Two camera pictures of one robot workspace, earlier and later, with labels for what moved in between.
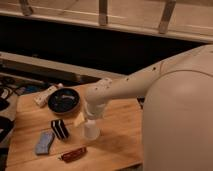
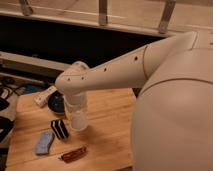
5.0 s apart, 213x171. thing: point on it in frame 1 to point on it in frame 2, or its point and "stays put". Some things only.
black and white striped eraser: (60, 129) stays put
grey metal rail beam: (48, 71) stays put
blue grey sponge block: (44, 141) stays put
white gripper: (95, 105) to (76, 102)
